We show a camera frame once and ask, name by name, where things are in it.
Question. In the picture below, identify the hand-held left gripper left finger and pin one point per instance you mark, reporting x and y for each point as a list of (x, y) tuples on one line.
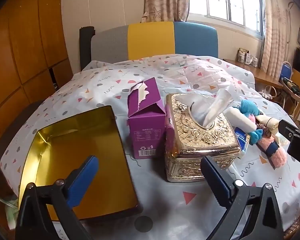
[(82, 177)]

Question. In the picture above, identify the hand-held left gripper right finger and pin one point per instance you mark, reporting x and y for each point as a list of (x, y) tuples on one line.
[(217, 180)]

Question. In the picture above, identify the brown scrunchie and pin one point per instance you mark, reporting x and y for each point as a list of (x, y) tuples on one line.
[(261, 126)]

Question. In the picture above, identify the gold metal tin box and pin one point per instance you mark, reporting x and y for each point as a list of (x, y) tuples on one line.
[(90, 135)]

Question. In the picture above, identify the blue plush toy pink dress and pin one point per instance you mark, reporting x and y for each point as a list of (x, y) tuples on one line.
[(248, 106)]

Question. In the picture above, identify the blue white tissue packet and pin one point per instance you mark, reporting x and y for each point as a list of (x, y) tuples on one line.
[(241, 140)]

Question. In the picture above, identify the white wet wipes pack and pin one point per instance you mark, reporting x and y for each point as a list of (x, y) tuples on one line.
[(240, 120)]

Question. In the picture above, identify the ornate gold tissue box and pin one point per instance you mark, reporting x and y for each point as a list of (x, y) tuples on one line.
[(202, 140)]

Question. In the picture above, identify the black green tool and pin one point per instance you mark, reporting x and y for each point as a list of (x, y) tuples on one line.
[(292, 85)]

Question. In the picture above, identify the wooden desk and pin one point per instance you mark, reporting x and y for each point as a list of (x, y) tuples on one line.
[(265, 76)]

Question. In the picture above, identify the blue folding chair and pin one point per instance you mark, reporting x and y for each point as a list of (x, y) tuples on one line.
[(286, 71)]

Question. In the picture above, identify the white tissue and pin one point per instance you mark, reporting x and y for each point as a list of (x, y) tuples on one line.
[(215, 110)]

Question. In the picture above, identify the purple packet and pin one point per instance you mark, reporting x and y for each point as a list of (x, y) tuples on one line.
[(169, 125)]

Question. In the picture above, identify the purple paper carton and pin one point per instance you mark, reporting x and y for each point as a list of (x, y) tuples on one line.
[(145, 130)]

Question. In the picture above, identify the clear plastic organizer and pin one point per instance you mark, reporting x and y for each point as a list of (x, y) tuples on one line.
[(247, 57)]

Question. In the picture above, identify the patterned plastic tablecloth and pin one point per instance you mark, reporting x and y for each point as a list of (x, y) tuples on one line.
[(90, 85)]

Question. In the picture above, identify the beige patterned curtain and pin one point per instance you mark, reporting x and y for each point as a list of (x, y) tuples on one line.
[(165, 0), (277, 30)]

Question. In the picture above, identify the window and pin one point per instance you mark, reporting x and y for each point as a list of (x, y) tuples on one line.
[(222, 0)]

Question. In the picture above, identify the wooden wardrobe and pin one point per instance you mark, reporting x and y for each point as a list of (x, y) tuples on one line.
[(27, 42)]

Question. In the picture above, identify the grey yellow blue chair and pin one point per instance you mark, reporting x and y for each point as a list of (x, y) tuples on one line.
[(150, 40)]

